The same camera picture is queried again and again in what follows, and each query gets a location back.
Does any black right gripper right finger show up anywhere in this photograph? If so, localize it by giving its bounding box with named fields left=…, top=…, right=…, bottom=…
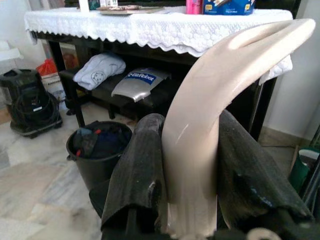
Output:
left=216, top=109, right=314, bottom=230

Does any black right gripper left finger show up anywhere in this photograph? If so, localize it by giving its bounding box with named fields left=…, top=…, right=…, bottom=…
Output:
left=100, top=113, right=168, bottom=232

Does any beige long-handled dustpan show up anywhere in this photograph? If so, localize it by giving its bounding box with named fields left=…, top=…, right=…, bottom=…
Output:
left=159, top=18, right=317, bottom=240

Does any black plastic bucket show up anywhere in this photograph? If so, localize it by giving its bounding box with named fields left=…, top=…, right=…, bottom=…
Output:
left=66, top=120, right=133, bottom=193

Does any dark clothes pile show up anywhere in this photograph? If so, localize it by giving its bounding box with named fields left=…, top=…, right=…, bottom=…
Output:
left=72, top=121, right=132, bottom=160

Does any green plastic bin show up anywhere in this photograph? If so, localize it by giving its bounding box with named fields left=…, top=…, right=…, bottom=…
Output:
left=288, top=147, right=320, bottom=193

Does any black padded bench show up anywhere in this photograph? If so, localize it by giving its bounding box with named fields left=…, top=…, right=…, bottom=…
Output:
left=59, top=68, right=181, bottom=127

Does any silver printed bag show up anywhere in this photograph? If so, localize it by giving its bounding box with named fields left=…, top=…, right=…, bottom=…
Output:
left=111, top=67, right=172, bottom=103

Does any folded grey t-shirt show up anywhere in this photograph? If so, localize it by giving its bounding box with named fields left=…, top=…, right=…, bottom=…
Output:
left=72, top=52, right=127, bottom=91

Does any white printed paper bag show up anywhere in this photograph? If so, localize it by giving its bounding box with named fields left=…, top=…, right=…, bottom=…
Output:
left=41, top=73, right=68, bottom=111

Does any red plastic bag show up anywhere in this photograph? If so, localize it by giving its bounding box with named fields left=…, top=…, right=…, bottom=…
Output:
left=36, top=58, right=59, bottom=77

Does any white lace cloth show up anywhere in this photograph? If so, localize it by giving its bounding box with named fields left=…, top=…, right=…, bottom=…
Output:
left=23, top=6, right=294, bottom=86

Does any black vacuum machine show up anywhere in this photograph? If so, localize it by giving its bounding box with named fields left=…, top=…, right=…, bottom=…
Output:
left=0, top=68, right=63, bottom=139

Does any blue printed box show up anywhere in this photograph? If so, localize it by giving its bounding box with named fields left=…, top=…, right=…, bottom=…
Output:
left=201, top=0, right=255, bottom=16

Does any pink container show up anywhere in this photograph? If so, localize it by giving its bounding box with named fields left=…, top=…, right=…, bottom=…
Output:
left=186, top=0, right=204, bottom=15

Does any black coiled hose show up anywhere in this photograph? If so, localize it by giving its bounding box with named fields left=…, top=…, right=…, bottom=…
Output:
left=12, top=92, right=60, bottom=126

